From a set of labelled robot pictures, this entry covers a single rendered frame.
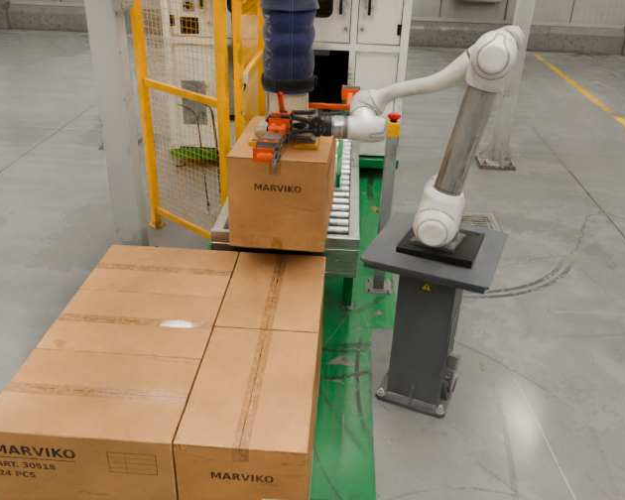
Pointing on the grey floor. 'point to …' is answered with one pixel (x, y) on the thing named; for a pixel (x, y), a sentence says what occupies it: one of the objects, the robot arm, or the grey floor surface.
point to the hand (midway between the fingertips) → (280, 124)
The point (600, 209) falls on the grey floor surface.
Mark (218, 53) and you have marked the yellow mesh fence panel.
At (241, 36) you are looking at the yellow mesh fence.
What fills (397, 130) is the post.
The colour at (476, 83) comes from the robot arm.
